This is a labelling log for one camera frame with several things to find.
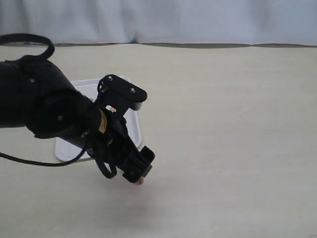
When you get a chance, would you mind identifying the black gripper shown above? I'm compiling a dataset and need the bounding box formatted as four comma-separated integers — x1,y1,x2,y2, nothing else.
87,111,155,184

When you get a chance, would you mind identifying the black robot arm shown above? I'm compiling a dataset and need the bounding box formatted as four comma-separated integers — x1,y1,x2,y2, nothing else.
0,60,155,183

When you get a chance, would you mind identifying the white plastic tray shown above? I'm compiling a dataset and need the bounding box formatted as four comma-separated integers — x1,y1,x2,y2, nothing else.
54,78,142,162

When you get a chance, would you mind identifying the white backdrop cloth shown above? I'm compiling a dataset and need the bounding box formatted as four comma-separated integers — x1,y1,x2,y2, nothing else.
0,0,317,46

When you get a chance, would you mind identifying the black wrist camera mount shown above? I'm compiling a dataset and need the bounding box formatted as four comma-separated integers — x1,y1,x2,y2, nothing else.
97,74,148,117

